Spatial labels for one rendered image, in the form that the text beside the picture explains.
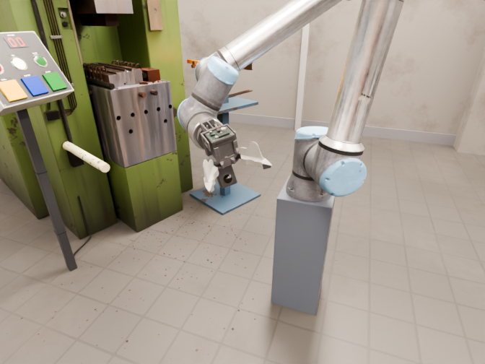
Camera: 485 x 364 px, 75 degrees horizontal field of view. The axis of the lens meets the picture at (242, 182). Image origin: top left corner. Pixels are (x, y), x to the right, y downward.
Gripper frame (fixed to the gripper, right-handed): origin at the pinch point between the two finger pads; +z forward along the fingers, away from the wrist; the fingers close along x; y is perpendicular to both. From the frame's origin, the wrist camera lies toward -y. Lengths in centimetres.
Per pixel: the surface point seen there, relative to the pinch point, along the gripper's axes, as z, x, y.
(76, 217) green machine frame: -122, -69, -79
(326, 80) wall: -240, 203, -111
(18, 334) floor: -58, -98, -81
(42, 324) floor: -59, -89, -84
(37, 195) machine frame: -160, -93, -77
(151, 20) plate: -160, 15, 7
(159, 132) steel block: -130, -4, -48
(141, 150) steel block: -124, -19, -52
